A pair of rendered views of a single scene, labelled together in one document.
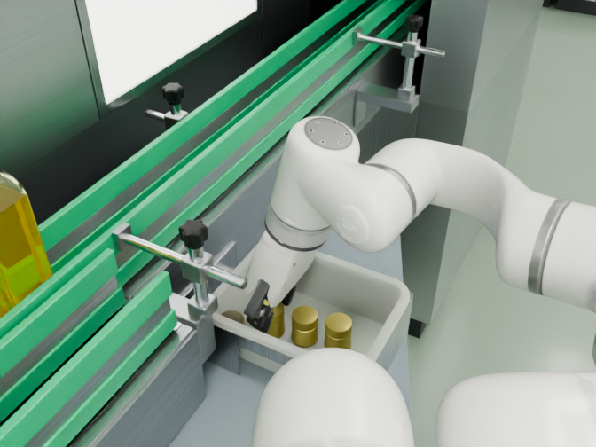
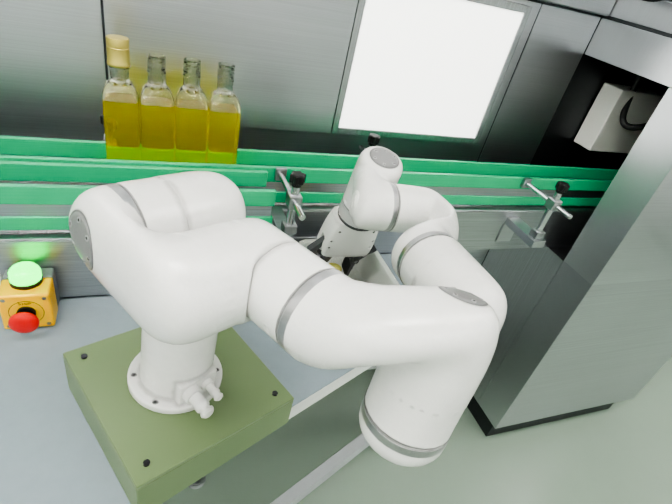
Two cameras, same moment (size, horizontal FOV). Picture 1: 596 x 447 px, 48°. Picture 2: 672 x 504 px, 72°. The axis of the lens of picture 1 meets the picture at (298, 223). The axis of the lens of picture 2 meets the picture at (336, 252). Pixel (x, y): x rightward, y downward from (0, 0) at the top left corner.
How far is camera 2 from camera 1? 0.40 m
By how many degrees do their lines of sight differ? 28
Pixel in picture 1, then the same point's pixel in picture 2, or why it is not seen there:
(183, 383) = not seen: hidden behind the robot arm
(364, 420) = (190, 187)
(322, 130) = (382, 154)
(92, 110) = (328, 125)
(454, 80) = (593, 257)
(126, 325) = not seen: hidden behind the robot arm
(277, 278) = (328, 235)
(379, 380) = (223, 192)
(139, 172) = (325, 164)
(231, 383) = not seen: hidden behind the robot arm
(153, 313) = (258, 207)
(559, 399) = (268, 233)
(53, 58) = (318, 83)
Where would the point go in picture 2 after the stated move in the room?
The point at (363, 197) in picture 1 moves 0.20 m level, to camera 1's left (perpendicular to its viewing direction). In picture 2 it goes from (365, 188) to (275, 135)
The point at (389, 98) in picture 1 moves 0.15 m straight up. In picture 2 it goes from (523, 231) to (551, 177)
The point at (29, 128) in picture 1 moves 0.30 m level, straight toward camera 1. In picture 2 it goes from (287, 110) to (219, 154)
